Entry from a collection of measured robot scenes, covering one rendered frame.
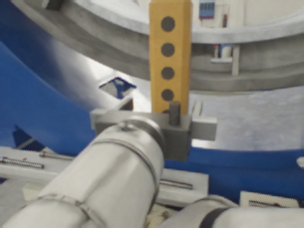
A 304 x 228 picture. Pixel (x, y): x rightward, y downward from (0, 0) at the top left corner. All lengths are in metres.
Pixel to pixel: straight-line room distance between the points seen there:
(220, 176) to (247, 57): 0.51
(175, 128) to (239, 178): 0.82
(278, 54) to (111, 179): 0.94
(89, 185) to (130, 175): 0.04
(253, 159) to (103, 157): 0.85
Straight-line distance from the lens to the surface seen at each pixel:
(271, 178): 1.10
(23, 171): 1.22
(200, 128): 0.34
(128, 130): 0.25
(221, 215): 0.27
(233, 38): 0.86
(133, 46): 1.10
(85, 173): 0.19
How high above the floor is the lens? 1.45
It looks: 21 degrees down
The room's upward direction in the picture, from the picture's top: 1 degrees counter-clockwise
